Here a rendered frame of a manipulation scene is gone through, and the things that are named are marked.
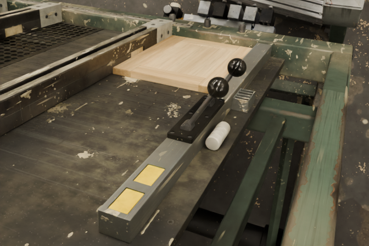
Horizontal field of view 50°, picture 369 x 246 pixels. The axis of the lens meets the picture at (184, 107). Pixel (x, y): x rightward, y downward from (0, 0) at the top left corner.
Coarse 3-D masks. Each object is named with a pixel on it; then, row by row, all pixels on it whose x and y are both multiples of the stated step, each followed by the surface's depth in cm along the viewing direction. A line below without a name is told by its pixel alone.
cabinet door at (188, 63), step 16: (160, 48) 129; (176, 48) 131; (192, 48) 132; (208, 48) 133; (224, 48) 133; (240, 48) 134; (128, 64) 113; (144, 64) 115; (160, 64) 116; (176, 64) 117; (192, 64) 117; (208, 64) 118; (224, 64) 118; (160, 80) 106; (176, 80) 104; (192, 80) 105; (208, 80) 106
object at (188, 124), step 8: (216, 80) 67; (224, 80) 68; (208, 88) 68; (216, 88) 67; (224, 88) 67; (208, 96) 70; (216, 96) 68; (224, 96) 68; (208, 104) 71; (200, 112) 72; (192, 120) 73; (184, 128) 73; (192, 128) 74
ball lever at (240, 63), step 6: (234, 60) 78; (240, 60) 78; (228, 66) 78; (234, 66) 77; (240, 66) 77; (246, 66) 78; (234, 72) 78; (240, 72) 78; (228, 78) 80; (210, 102) 83
